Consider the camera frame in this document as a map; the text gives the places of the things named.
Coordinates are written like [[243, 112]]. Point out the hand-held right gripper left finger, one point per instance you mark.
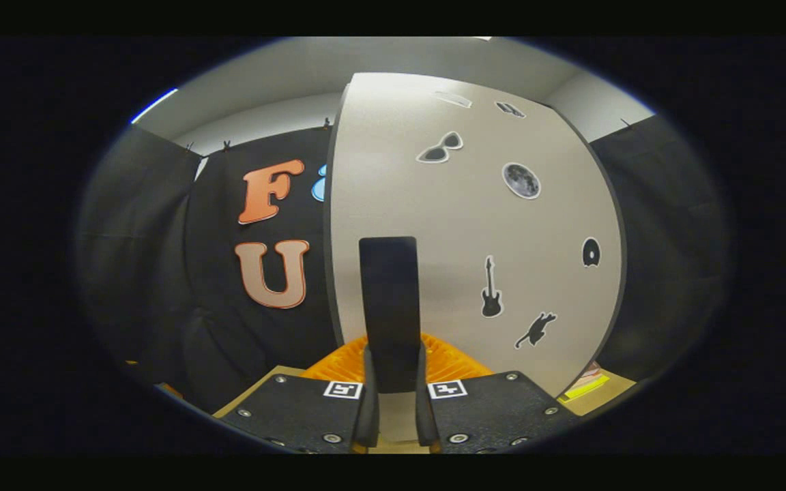
[[297, 409]]

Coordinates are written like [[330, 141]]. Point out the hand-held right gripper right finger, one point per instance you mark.
[[495, 409]]

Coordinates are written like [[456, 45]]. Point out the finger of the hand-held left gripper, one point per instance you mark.
[[169, 390]]

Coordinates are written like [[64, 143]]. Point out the white cabinet door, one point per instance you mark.
[[461, 225]]

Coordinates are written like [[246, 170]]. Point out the black backdrop cloth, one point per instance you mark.
[[140, 273]]

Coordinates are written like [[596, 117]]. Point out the ceiling light strip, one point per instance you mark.
[[154, 106]]

